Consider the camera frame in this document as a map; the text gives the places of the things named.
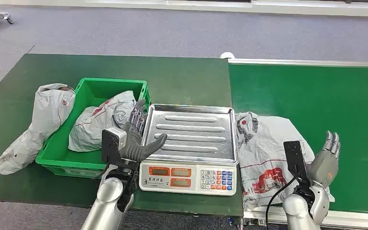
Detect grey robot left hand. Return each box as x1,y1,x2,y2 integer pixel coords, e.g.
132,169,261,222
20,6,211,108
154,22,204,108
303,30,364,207
119,98,168,162

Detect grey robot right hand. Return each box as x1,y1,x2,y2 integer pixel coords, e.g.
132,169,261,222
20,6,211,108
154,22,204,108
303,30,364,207
308,130,342,188

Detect white package with red dot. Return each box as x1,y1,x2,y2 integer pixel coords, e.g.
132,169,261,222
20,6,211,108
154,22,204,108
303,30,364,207
234,112,335,212

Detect crumpled grey plastic package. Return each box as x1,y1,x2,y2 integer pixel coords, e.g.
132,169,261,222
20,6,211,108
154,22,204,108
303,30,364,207
68,90,137,153

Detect long grey plastic package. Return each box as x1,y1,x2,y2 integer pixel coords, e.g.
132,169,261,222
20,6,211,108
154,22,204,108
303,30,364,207
0,83,76,176

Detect electronic weighing scale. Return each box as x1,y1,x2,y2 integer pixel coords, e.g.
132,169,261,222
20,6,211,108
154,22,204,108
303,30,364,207
138,103,239,196

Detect green plastic crate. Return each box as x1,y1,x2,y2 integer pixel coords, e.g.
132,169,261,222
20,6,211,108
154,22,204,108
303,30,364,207
35,77,151,179

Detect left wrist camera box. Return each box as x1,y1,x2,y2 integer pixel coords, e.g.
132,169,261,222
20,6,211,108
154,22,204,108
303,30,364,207
101,126,127,166

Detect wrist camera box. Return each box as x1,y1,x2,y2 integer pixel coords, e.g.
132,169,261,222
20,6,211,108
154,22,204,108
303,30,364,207
283,140,311,188
101,126,127,166

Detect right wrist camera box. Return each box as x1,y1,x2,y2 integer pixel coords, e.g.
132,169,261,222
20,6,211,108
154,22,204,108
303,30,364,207
283,140,311,188

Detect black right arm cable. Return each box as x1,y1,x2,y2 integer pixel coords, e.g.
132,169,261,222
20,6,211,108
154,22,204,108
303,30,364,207
265,176,299,230

